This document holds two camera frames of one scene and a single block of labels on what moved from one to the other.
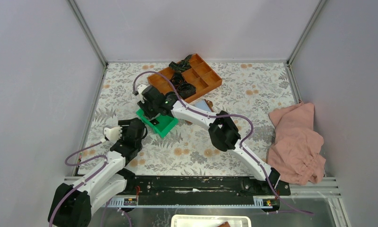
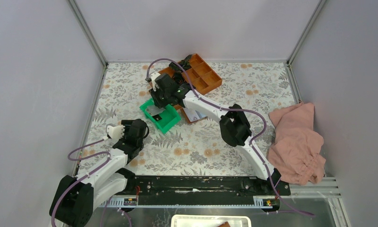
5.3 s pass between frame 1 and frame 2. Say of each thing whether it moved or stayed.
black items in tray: stayed
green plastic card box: moved
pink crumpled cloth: stayed
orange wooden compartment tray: stayed
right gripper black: moved
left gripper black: stayed
